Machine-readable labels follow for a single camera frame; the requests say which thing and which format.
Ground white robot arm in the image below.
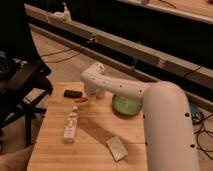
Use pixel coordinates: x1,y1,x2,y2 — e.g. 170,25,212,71
81,62,200,171

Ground green ceramic bowl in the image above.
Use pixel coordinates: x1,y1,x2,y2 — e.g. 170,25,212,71
112,95,142,116

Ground translucent plastic cup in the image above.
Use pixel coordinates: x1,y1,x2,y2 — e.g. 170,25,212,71
97,90,106,98

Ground black rectangular block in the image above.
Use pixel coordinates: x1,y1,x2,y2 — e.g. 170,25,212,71
63,90,82,98

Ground white squeeze bottle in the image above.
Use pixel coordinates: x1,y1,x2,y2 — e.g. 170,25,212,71
63,106,78,143

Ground beige sponge block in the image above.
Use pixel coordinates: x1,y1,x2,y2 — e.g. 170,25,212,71
106,136,128,162

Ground black chair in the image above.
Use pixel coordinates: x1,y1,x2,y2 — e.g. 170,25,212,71
0,50,53,146

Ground white object on beam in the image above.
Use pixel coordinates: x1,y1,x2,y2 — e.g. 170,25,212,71
51,2,72,22

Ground blue power box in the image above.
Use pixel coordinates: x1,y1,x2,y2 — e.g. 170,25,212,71
189,102,198,120

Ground long wooden beam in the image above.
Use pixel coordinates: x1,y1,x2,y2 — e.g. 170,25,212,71
26,0,213,91

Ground black floor cables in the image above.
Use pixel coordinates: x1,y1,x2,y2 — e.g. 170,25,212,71
189,106,213,161

